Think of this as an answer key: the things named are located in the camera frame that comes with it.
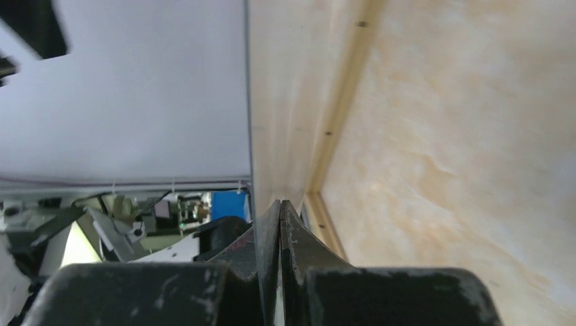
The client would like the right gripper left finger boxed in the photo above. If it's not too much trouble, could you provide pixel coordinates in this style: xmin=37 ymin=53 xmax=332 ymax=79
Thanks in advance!
xmin=23 ymin=201 xmax=281 ymax=325

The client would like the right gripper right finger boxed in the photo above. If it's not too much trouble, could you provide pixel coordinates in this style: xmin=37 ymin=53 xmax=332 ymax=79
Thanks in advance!
xmin=279 ymin=200 xmax=502 ymax=325

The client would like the wooden picture frame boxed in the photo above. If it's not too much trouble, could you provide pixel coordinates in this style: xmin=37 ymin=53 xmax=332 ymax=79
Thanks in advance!
xmin=304 ymin=1 xmax=387 ymax=261

